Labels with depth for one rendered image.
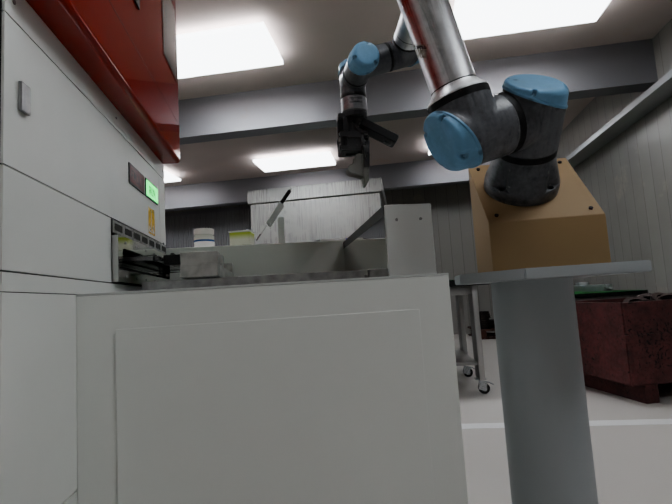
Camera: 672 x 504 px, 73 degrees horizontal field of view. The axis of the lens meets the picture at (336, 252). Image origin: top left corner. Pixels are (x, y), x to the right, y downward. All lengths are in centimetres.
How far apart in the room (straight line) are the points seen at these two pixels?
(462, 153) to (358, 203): 486
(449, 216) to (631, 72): 431
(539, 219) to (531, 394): 34
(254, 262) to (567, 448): 92
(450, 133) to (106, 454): 77
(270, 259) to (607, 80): 438
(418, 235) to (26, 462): 69
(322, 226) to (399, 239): 483
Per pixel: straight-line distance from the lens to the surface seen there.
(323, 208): 573
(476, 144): 85
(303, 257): 140
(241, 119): 514
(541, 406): 100
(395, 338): 81
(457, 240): 868
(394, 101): 490
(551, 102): 93
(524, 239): 97
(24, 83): 76
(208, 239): 166
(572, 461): 104
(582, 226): 101
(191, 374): 80
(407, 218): 89
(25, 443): 73
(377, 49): 129
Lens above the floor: 79
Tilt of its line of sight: 6 degrees up
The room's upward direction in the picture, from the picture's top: 4 degrees counter-clockwise
